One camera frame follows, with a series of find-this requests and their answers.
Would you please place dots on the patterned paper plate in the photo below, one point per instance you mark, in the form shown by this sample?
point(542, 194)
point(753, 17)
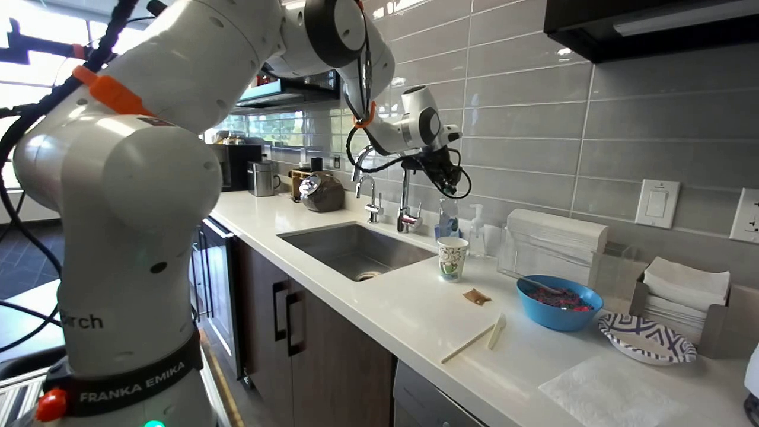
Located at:
point(644, 340)

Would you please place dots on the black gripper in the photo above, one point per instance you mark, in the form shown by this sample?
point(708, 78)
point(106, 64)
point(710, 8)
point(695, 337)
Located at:
point(438, 168)

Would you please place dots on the patterned paper cup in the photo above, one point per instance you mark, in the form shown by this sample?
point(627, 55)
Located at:
point(451, 257)

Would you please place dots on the black dishwasher front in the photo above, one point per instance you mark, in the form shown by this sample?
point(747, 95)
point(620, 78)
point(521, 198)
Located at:
point(212, 288)

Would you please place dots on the white appliance at edge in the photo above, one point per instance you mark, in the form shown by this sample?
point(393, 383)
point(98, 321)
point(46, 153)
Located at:
point(750, 401)

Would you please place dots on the white light switch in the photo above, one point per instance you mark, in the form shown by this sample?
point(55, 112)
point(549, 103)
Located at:
point(658, 203)

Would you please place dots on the dark wood cabinet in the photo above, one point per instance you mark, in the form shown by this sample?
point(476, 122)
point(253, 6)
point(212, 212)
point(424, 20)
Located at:
point(307, 361)

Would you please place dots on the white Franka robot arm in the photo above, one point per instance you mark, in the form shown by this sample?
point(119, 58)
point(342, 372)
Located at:
point(122, 160)

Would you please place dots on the stainless steel sink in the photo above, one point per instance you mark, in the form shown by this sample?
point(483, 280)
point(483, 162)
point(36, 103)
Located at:
point(354, 250)

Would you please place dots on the white soap dispenser bottle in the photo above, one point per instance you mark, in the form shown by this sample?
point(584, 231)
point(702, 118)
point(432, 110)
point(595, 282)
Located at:
point(476, 240)

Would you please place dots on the black range hood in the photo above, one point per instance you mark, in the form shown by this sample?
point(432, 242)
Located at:
point(625, 29)

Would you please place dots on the small brown snack piece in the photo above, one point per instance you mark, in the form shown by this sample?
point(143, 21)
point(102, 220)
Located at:
point(476, 297)

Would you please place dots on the black coffee machine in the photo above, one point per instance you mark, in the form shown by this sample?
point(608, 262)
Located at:
point(234, 162)

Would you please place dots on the white cutting board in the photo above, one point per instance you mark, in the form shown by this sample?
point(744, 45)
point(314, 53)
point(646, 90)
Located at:
point(415, 312)

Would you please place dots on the white paper sheet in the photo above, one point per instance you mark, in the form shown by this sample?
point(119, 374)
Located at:
point(600, 391)

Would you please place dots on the white wall outlet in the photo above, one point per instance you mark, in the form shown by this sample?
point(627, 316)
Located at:
point(744, 220)

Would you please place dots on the steel canister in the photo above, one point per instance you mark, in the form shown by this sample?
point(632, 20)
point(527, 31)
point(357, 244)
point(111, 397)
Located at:
point(264, 179)

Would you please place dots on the blue bowl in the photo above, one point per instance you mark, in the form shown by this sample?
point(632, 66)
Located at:
point(557, 302)

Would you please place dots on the chrome faucet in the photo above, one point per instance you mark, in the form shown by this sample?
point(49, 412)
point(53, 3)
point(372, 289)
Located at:
point(403, 219)

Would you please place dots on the brown bag on counter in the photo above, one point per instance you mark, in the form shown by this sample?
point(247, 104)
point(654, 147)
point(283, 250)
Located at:
point(317, 189)

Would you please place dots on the white paper towel dispenser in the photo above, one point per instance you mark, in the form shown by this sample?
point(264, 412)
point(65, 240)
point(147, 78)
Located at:
point(551, 244)

